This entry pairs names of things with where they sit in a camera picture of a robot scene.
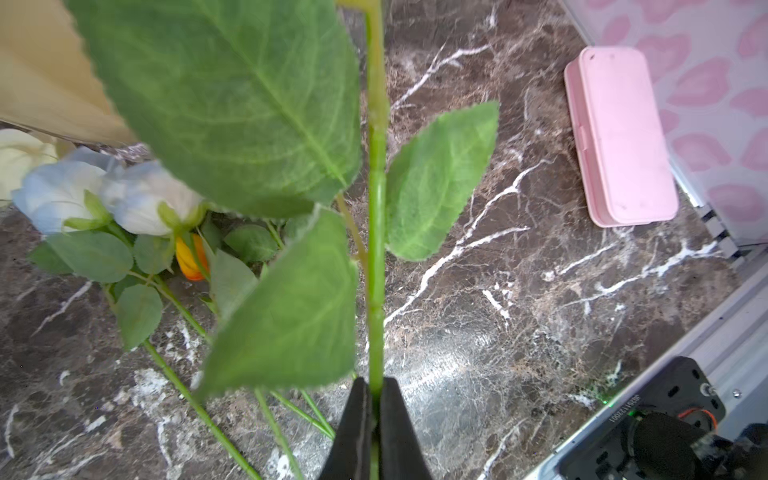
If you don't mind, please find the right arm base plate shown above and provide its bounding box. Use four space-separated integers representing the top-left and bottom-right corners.
556 356 726 479

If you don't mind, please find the cream rose left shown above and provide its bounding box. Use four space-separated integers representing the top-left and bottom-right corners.
1 128 59 207

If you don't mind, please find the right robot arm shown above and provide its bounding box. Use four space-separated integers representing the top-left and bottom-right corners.
626 412 767 479

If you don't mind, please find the white rose middle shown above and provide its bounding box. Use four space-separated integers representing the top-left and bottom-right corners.
101 160 337 439

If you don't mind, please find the pink pencil case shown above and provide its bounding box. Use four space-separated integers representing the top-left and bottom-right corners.
564 46 679 228

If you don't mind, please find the pale blue rose left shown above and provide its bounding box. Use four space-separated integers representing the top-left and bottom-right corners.
11 148 260 479

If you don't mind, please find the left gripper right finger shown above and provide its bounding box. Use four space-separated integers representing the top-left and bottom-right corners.
379 377 432 480

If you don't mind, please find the yellow flared vase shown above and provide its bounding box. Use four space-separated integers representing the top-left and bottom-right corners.
1 1 138 146

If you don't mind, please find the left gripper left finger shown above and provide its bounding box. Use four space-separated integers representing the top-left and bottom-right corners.
318 377 373 480

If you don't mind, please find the orange tulip bud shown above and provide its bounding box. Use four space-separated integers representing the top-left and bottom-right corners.
175 233 210 281

